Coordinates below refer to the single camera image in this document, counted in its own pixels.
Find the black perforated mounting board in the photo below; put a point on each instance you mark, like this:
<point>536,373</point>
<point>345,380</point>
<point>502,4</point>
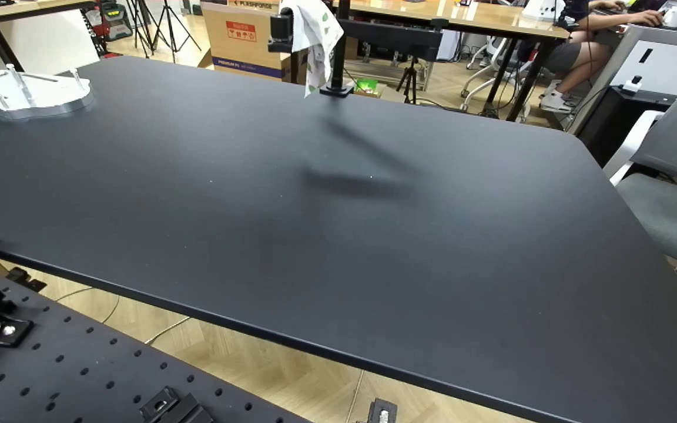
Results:
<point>63,361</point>

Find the black bracket on board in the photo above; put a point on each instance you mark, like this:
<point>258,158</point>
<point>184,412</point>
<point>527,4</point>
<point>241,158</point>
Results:
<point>174,407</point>

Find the silver clamp piece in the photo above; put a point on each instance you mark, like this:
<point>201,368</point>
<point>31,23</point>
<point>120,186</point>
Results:
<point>381,412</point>

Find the white cloth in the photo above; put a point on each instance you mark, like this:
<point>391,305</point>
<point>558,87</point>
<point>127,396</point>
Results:
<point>316,36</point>

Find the seated person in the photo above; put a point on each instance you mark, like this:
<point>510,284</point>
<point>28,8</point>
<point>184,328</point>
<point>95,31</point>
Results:
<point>580,66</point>

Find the small black tripod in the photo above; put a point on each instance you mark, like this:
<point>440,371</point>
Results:
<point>410,79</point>

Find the cardboard box with red label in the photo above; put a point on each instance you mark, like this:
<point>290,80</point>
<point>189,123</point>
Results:
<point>241,36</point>

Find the black rectangular box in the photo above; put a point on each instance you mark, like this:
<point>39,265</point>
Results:
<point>392,39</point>

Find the black mounted camera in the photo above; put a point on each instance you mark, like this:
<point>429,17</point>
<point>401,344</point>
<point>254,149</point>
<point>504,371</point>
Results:
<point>279,35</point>

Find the small black table clamp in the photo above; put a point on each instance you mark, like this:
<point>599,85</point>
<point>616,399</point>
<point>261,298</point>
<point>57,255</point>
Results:
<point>26,279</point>

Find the grey panel with slots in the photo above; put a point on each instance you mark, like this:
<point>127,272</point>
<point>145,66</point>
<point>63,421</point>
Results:
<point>667,66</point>

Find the tall black tripod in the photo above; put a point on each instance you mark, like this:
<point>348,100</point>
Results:
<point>167,24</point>

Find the black pole with clamp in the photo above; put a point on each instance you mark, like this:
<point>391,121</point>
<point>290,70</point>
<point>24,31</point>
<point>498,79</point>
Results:
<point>342,72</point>

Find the white panel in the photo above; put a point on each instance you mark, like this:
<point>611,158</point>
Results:
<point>48,44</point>

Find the green object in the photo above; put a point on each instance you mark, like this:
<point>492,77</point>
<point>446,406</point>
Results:
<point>366,87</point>

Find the wooden desk with black legs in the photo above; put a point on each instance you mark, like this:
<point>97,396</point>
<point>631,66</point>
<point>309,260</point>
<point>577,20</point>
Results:
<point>464,20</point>

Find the wooden desk with slanted leg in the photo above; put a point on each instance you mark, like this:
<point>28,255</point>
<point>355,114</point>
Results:
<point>10,11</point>

